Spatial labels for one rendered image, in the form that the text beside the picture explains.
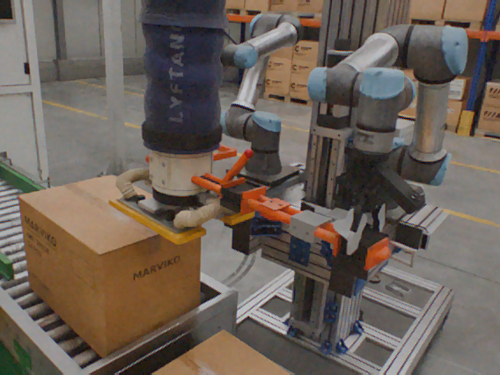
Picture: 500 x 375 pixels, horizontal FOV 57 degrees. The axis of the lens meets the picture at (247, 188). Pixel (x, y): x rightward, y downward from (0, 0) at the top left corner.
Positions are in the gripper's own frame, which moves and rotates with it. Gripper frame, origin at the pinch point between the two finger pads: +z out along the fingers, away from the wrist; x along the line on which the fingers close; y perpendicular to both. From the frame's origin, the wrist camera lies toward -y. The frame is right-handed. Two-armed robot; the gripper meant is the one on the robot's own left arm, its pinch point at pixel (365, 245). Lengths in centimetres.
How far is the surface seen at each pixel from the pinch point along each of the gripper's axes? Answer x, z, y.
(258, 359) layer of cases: -16, 66, 41
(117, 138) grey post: -145, 77, 356
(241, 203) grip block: 5.1, 0.1, 31.9
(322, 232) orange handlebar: 3.3, -0.5, 8.7
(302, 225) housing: 3.8, -0.3, 13.9
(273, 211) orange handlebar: 3.6, -0.6, 22.8
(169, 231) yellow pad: 15, 11, 48
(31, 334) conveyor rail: 37, 61, 95
